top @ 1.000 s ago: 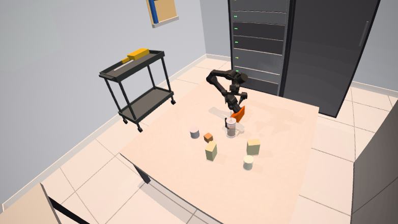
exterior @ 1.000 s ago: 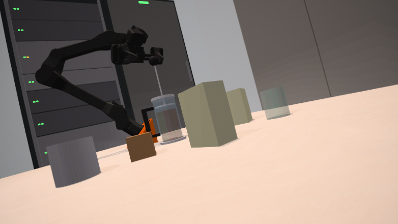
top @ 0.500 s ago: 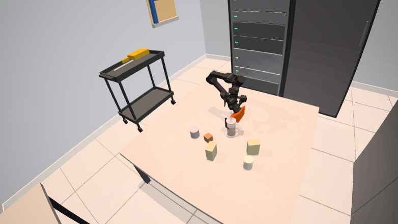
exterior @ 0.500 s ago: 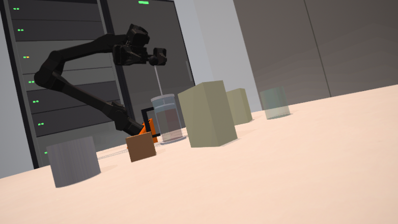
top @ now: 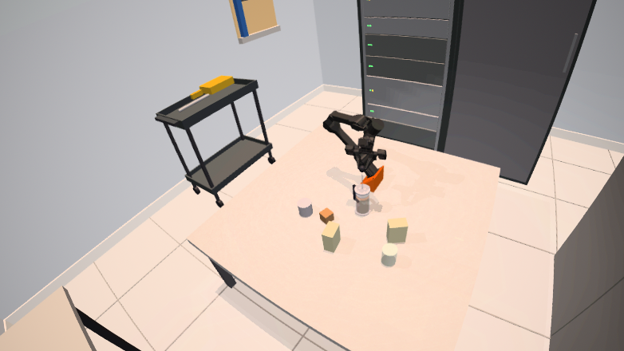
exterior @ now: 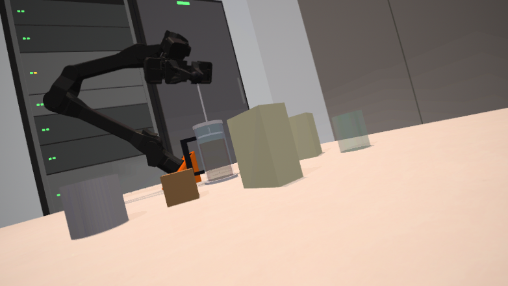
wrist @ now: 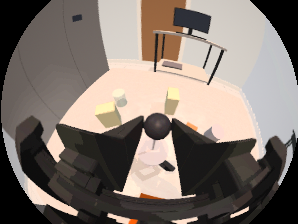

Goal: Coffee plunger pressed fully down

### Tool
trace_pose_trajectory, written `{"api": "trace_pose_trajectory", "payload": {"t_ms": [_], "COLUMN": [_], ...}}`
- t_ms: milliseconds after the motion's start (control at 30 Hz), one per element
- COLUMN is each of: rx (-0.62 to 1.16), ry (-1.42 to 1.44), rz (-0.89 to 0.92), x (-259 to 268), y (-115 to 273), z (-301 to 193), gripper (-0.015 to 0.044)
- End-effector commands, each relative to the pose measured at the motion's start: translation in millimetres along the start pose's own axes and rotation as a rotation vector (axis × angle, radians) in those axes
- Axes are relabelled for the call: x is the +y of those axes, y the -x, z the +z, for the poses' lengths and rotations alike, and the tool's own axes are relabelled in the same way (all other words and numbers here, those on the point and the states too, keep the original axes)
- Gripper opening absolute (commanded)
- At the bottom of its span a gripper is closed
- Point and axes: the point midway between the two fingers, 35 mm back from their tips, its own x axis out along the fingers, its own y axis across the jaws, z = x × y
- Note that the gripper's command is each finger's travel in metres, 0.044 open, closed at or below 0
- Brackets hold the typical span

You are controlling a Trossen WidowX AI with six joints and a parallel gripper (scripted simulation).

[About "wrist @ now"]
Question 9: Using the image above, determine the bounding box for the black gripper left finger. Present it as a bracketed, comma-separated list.
[56, 116, 144, 192]

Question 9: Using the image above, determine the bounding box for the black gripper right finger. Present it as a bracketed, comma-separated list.
[170, 117, 257, 197]

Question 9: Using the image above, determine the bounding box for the french press coffee maker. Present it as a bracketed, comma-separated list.
[137, 113, 176, 172]

